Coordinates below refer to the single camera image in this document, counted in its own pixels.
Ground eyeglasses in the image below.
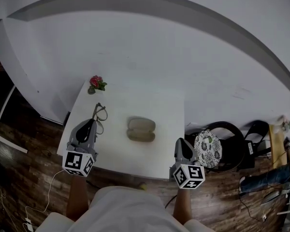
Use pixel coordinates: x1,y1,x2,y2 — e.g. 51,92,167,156
91,102,109,136

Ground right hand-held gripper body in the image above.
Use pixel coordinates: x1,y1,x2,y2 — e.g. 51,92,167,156
169,139,206,190

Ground person's left forearm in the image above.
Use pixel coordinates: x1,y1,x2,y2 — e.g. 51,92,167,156
66,175,90,222

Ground person's right forearm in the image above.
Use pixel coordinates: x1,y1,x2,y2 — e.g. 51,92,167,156
172,188,193,226

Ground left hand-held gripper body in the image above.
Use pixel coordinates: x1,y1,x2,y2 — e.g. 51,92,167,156
62,119,99,178

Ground beige glasses case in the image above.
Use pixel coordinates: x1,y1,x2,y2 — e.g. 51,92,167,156
126,116,157,144

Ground white square table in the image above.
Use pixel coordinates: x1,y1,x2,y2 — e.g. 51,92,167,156
57,80,186,181

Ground pale flowers in vase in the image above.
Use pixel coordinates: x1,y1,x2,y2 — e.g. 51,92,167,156
278,115,290,133

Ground floral round seat cushion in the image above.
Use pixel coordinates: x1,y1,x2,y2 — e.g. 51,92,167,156
193,129,223,169

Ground black cable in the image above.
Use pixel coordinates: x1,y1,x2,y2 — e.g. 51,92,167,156
164,194,178,208

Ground yellow wooden table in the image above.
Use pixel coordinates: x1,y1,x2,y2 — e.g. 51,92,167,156
268,124,289,169

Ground red flowers in small pot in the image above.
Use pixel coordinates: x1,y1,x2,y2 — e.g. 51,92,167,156
87,74,108,95

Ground black folding chair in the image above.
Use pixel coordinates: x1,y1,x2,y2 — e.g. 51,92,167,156
236,120,273,172

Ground person's white shirt torso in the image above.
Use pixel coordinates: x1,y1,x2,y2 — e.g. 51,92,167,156
35,185,216,232

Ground black table white legs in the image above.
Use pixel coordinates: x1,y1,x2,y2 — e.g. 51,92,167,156
0,84,29,155

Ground dark round-backed chair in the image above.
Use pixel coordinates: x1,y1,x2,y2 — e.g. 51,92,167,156
184,120,246,174

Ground white charging cable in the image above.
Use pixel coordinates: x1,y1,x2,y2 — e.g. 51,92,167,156
22,169,66,231

